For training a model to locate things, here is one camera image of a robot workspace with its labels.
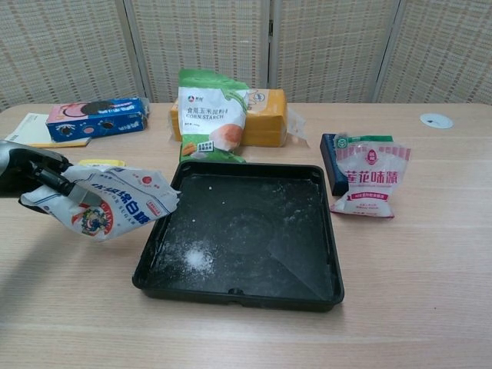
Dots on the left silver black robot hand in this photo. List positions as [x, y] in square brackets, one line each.
[23, 169]

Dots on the white sugar bag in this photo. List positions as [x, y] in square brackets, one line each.
[115, 203]

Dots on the green white corn starch bag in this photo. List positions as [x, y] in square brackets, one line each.
[209, 115]

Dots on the black square plastic tray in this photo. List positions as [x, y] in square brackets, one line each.
[246, 238]

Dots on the red white seasoning pouch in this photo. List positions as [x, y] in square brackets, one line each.
[369, 180]

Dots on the white yellow notebook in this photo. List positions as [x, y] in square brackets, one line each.
[28, 130]

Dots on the blue cookie box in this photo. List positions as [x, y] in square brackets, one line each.
[100, 119]

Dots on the woven folding screen panel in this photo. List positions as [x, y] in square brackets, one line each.
[200, 34]
[61, 50]
[442, 50]
[330, 50]

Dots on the orange tissue pack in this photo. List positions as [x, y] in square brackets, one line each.
[269, 119]

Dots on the dark blue carton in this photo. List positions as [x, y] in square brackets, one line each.
[327, 165]

